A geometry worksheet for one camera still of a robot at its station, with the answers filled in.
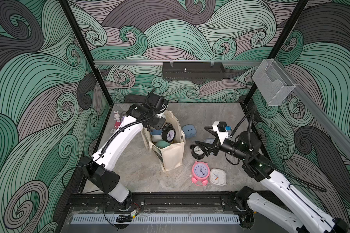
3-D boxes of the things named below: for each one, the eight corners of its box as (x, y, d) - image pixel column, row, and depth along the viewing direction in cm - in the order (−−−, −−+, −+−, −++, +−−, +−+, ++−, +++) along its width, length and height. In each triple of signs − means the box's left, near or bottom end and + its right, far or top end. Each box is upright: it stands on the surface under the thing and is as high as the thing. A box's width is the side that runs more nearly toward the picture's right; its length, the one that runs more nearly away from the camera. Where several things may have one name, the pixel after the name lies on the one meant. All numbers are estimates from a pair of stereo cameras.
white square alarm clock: (210, 186, 80) (211, 184, 77) (207, 170, 86) (208, 168, 83) (226, 186, 80) (228, 184, 77) (222, 170, 86) (224, 168, 83)
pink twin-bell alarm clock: (192, 186, 81) (192, 184, 78) (190, 164, 89) (190, 161, 86) (211, 186, 81) (212, 184, 78) (207, 164, 89) (208, 161, 86)
